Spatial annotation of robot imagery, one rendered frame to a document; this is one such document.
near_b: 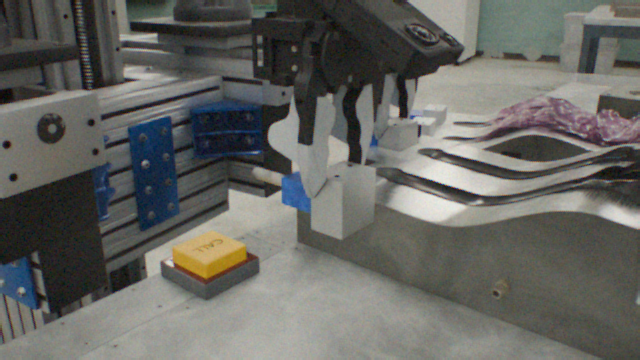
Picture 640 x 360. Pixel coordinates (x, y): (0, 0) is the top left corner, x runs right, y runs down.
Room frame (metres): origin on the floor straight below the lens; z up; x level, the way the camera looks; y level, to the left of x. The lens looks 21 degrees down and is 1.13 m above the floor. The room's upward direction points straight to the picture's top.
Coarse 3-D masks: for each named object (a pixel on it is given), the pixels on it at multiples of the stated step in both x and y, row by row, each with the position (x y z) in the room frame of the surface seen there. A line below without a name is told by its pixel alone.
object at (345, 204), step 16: (256, 176) 0.54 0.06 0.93; (272, 176) 0.53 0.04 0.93; (288, 176) 0.50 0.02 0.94; (336, 176) 0.46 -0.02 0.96; (352, 176) 0.46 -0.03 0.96; (368, 176) 0.47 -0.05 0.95; (288, 192) 0.49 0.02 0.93; (304, 192) 0.48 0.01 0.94; (320, 192) 0.46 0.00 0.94; (336, 192) 0.45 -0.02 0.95; (352, 192) 0.46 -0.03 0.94; (368, 192) 0.47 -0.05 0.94; (304, 208) 0.48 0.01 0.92; (320, 208) 0.46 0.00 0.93; (336, 208) 0.45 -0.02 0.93; (352, 208) 0.46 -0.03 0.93; (368, 208) 0.48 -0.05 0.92; (320, 224) 0.46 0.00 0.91; (336, 224) 0.45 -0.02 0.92; (352, 224) 0.46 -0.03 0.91; (368, 224) 0.48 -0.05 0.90
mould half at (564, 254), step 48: (432, 144) 0.78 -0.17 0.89; (384, 192) 0.60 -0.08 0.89; (480, 192) 0.61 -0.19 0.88; (576, 192) 0.49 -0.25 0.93; (336, 240) 0.61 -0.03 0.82; (384, 240) 0.56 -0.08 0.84; (432, 240) 0.53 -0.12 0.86; (480, 240) 0.49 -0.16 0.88; (528, 240) 0.46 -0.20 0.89; (576, 240) 0.44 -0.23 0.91; (624, 240) 0.42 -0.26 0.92; (432, 288) 0.52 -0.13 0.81; (480, 288) 0.49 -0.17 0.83; (528, 288) 0.46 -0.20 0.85; (576, 288) 0.43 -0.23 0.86; (624, 288) 0.41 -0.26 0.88; (576, 336) 0.43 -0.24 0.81; (624, 336) 0.40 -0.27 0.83
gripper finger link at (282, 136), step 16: (320, 112) 0.45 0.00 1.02; (272, 128) 0.48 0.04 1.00; (288, 128) 0.47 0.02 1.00; (320, 128) 0.45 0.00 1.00; (272, 144) 0.48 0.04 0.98; (288, 144) 0.47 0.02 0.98; (320, 144) 0.45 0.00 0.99; (304, 160) 0.45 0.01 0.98; (320, 160) 0.45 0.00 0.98; (304, 176) 0.45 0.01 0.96; (320, 176) 0.45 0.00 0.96
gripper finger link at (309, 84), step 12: (312, 60) 0.44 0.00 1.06; (300, 72) 0.45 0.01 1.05; (312, 72) 0.44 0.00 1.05; (300, 84) 0.44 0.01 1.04; (312, 84) 0.44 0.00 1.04; (324, 84) 0.45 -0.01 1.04; (300, 96) 0.44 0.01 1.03; (312, 96) 0.44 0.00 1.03; (324, 96) 0.46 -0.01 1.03; (300, 108) 0.44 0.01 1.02; (312, 108) 0.44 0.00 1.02; (300, 120) 0.44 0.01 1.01; (312, 120) 0.44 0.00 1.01; (300, 132) 0.45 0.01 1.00; (312, 132) 0.44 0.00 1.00; (312, 144) 0.44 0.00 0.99
